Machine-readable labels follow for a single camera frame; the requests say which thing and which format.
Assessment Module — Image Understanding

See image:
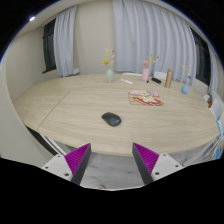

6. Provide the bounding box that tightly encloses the tan cylindrical bottle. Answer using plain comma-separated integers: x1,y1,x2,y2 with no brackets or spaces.
165,68,173,88

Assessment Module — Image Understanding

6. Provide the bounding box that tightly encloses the black glasses case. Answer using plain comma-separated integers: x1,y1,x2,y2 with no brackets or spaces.
151,77,162,84

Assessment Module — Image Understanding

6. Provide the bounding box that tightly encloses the black computer mouse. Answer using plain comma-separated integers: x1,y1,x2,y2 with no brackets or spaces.
101,112,121,127

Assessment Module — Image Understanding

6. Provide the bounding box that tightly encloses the pink vase with flowers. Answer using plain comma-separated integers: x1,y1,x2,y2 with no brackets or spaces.
142,52,159,82

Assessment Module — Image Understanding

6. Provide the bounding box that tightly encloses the white curtain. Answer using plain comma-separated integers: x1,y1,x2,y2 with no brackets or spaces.
112,0,197,82
53,6,77,77

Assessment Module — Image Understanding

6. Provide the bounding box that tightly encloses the white chair behind table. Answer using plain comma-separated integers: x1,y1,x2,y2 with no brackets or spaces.
154,72,167,80

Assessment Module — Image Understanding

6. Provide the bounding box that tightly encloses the left white curtain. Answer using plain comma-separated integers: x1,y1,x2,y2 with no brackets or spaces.
53,6,77,77

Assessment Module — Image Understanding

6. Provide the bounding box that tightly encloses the green vase with flowers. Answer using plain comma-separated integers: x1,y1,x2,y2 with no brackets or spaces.
102,49,114,83

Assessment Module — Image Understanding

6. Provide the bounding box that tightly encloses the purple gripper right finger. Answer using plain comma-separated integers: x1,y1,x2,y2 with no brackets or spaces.
131,142,184,185

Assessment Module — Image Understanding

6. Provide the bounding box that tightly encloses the left dark window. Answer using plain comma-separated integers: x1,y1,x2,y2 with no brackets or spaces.
43,20,56,72

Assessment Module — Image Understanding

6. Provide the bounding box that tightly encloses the white chair at right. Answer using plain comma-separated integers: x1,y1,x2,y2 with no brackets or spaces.
205,98,224,160

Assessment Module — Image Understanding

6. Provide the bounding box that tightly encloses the blue vase with flowers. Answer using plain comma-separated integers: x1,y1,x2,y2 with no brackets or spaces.
181,64,191,95

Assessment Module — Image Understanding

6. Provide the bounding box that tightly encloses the dark window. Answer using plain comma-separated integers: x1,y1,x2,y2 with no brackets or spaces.
43,20,56,72
192,30,211,85

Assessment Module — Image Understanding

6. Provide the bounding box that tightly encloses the right dark window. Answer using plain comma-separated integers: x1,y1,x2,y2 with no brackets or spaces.
192,30,211,85

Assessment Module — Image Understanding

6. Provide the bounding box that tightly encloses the centre white curtain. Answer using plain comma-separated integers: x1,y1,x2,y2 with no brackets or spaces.
112,0,197,82

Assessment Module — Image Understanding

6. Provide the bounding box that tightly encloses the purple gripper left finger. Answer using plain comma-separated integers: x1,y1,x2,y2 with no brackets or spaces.
41,142,92,186

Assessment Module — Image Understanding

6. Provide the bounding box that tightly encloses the white remote control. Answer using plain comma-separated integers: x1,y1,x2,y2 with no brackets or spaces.
120,79,133,85

